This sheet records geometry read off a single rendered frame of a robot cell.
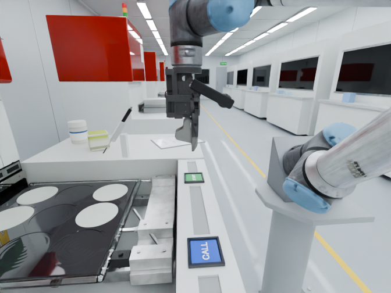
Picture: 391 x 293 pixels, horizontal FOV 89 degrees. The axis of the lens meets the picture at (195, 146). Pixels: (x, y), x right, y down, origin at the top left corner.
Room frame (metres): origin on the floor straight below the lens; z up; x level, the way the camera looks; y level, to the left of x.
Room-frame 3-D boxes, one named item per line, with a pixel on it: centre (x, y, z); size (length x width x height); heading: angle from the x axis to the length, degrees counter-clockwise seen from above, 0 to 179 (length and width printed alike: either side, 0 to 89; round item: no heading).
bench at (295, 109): (5.18, -2.72, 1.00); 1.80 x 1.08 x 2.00; 4
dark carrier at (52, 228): (0.43, 0.36, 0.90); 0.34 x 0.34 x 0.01; 4
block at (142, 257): (0.31, 0.09, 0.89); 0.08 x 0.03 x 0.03; 94
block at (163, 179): (0.63, 0.11, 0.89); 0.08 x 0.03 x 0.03; 94
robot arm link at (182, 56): (0.51, 0.02, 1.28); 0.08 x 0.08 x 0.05
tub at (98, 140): (0.77, 0.39, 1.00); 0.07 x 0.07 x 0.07; 31
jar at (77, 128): (0.86, 0.52, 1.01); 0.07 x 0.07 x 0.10
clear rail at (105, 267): (0.44, 0.18, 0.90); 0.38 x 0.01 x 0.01; 4
